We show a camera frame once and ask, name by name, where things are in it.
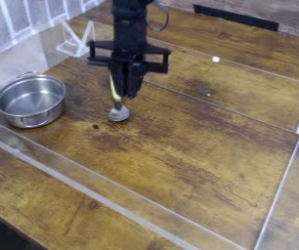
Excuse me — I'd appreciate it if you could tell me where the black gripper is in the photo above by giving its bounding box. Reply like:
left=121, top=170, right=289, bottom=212
left=86, top=40, right=170, bottom=99

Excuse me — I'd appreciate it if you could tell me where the green handled metal spoon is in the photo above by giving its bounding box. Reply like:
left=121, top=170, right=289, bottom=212
left=108, top=76, right=130, bottom=122

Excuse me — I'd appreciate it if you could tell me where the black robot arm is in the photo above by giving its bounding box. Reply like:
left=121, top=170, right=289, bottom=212
left=86, top=0, right=170, bottom=102

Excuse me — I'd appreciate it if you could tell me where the small steel pot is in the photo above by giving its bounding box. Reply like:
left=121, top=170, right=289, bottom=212
left=0, top=71, right=66, bottom=129

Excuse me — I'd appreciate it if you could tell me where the black strip on table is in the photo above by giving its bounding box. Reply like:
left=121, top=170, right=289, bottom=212
left=193, top=4, right=278, bottom=31

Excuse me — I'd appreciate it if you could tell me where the clear acrylic barrier front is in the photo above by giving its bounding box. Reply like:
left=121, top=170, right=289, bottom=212
left=0, top=124, right=246, bottom=250

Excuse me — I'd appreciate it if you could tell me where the clear acrylic barrier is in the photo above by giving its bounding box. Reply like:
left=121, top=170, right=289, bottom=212
left=254, top=127, right=299, bottom=250
left=0, top=124, right=246, bottom=250

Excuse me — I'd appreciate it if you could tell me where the clear acrylic barrier right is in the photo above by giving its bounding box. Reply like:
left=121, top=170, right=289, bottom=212
left=254, top=127, right=299, bottom=250

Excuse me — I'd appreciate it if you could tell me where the clear acrylic triangle bracket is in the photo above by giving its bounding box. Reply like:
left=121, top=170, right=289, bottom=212
left=56, top=21, right=94, bottom=58

